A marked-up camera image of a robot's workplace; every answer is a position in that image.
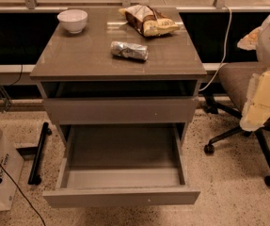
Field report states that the black metal bar stand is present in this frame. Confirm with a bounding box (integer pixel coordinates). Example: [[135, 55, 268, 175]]
[[28, 122, 52, 186]]

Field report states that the black floor cable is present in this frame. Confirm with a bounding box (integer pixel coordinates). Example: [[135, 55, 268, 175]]
[[0, 130, 47, 226]]

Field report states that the white cable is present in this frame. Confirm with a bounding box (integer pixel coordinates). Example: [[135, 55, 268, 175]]
[[198, 5, 233, 92]]

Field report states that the grey top drawer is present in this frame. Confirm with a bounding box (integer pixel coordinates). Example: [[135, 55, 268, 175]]
[[43, 98, 198, 124]]

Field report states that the brown chip bag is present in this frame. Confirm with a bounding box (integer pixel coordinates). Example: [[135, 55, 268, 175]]
[[119, 5, 180, 37]]

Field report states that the grey office chair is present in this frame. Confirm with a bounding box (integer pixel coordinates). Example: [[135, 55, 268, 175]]
[[204, 62, 270, 187]]

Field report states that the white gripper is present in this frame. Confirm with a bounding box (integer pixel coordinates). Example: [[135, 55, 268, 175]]
[[237, 14, 270, 132]]

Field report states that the grey drawer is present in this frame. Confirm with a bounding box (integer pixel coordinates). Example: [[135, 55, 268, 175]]
[[43, 98, 198, 124], [43, 124, 199, 207]]

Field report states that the grey drawer cabinet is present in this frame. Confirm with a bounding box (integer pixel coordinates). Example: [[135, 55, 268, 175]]
[[30, 8, 206, 139]]

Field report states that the crumpled silver foil packet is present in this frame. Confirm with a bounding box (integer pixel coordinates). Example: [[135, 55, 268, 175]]
[[110, 41, 149, 61]]

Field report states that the white ceramic bowl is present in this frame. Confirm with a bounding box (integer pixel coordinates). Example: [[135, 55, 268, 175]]
[[57, 9, 88, 34]]

